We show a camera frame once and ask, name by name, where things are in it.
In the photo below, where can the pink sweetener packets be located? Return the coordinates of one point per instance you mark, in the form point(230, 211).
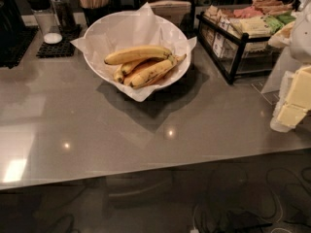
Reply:
point(247, 12)

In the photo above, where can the white paper liner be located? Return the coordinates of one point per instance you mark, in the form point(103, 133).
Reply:
point(136, 26)

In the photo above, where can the small lower-left banana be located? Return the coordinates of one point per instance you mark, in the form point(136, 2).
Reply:
point(118, 75)

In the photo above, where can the dark pepper shaker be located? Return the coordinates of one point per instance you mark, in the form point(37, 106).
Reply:
point(64, 14)

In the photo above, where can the glass sugar dispenser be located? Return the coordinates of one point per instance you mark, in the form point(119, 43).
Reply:
point(44, 15)

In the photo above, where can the black wire condiment rack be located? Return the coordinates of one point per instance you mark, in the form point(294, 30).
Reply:
point(236, 56)

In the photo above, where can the brown sugar packets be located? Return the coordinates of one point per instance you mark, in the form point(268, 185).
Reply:
point(271, 7)

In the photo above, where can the yellow banana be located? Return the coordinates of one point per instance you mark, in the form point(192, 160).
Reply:
point(156, 71)
point(135, 53)

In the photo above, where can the middle hidden banana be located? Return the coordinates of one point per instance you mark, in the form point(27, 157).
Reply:
point(128, 67)

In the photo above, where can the large black mat left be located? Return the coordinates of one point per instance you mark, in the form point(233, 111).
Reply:
point(12, 55)

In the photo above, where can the green sweetener packets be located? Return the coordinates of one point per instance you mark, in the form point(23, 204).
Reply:
point(275, 23)

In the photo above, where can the white bowl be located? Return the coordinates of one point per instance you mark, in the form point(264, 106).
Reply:
point(107, 33)

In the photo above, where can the black rubber mat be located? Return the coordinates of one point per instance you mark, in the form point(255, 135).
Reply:
point(62, 49)

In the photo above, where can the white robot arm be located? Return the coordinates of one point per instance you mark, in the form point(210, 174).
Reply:
point(300, 41)

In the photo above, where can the cup of wooden stirrers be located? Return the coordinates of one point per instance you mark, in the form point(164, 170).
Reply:
point(94, 9)

